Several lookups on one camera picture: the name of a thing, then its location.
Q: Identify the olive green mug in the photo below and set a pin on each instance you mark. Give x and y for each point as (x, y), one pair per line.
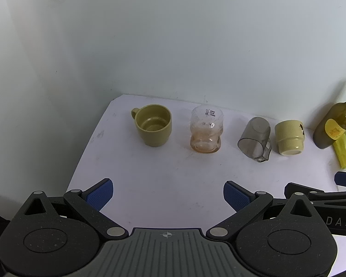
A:
(154, 125)

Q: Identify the dark olive oil bottle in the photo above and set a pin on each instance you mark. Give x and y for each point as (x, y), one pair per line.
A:
(333, 122)

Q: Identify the clear orange-tinted glass cup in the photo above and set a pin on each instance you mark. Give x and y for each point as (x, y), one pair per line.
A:
(206, 129)

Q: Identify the beige ceramic cup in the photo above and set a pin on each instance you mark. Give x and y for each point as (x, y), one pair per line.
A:
(289, 137)

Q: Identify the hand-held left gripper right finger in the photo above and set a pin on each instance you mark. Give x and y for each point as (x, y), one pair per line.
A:
(235, 196)

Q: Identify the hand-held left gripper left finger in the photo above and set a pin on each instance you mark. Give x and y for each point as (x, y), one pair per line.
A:
(100, 196)

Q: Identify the smoky grey transparent cup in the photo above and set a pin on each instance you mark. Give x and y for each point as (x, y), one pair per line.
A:
(255, 138)

